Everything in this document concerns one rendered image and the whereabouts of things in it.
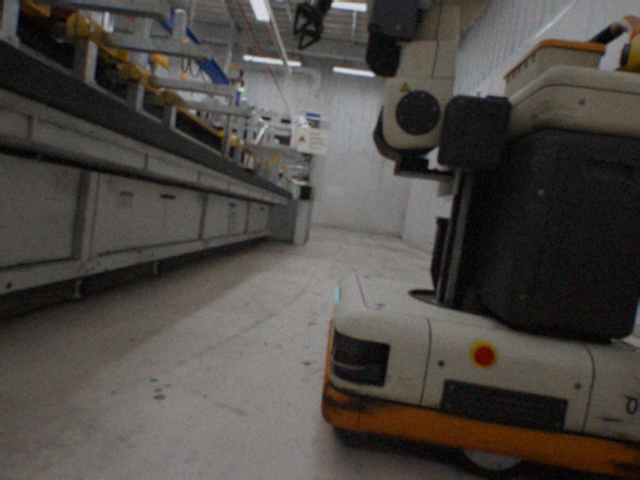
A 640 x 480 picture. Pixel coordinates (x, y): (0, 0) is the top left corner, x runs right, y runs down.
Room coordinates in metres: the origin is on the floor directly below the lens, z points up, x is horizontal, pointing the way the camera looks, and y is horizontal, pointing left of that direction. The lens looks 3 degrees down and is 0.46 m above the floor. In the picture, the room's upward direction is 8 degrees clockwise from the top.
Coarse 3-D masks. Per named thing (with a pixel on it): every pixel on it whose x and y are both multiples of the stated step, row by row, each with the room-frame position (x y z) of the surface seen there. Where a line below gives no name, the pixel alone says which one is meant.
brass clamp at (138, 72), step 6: (126, 66) 1.24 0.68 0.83; (132, 66) 1.24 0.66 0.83; (138, 66) 1.26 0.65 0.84; (126, 72) 1.24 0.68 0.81; (132, 72) 1.24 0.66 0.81; (138, 72) 1.25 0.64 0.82; (144, 72) 1.28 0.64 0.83; (126, 78) 1.26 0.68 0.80; (132, 78) 1.25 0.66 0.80; (138, 78) 1.26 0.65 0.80; (144, 78) 1.29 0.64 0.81; (144, 84) 1.29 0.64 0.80; (144, 90) 1.36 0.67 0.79; (150, 90) 1.35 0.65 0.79; (156, 90) 1.37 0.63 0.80
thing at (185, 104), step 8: (144, 96) 1.57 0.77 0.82; (152, 96) 1.57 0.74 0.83; (160, 104) 1.58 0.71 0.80; (184, 104) 1.56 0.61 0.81; (192, 104) 1.56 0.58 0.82; (200, 104) 1.56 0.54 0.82; (208, 104) 1.56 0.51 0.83; (216, 104) 1.56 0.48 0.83; (216, 112) 1.57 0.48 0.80; (224, 112) 1.55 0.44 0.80; (232, 112) 1.55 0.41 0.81; (240, 112) 1.55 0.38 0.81; (248, 112) 1.55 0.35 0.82
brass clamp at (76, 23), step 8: (72, 16) 0.99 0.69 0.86; (80, 16) 0.99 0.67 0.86; (72, 24) 0.99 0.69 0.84; (80, 24) 0.99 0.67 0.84; (88, 24) 1.00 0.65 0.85; (96, 24) 1.03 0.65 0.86; (72, 32) 1.00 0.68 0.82; (80, 32) 0.99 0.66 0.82; (88, 32) 1.01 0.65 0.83; (96, 32) 1.03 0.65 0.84; (104, 32) 1.06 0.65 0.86; (96, 40) 1.04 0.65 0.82; (104, 48) 1.07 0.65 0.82; (112, 56) 1.12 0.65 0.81
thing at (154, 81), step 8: (112, 72) 1.32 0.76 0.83; (120, 72) 1.32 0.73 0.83; (112, 80) 1.33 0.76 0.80; (120, 80) 1.32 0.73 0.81; (152, 80) 1.31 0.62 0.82; (160, 80) 1.31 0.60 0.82; (168, 80) 1.31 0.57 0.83; (176, 80) 1.31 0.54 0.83; (184, 80) 1.31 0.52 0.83; (168, 88) 1.33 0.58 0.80; (176, 88) 1.32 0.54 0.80; (184, 88) 1.31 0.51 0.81; (192, 88) 1.31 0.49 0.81; (200, 88) 1.30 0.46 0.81; (208, 88) 1.30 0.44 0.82; (216, 88) 1.30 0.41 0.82; (224, 88) 1.30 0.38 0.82; (232, 88) 1.30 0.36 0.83; (224, 96) 1.32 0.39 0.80; (232, 96) 1.31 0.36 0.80
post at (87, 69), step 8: (88, 16) 1.02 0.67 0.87; (96, 16) 1.04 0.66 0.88; (80, 40) 1.02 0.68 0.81; (88, 40) 1.02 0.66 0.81; (80, 48) 1.02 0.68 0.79; (88, 48) 1.02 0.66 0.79; (96, 48) 1.05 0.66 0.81; (80, 56) 1.02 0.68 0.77; (88, 56) 1.02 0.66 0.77; (80, 64) 1.02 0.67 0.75; (88, 64) 1.03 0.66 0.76; (72, 72) 1.02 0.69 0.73; (80, 72) 1.02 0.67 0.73; (88, 72) 1.03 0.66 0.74
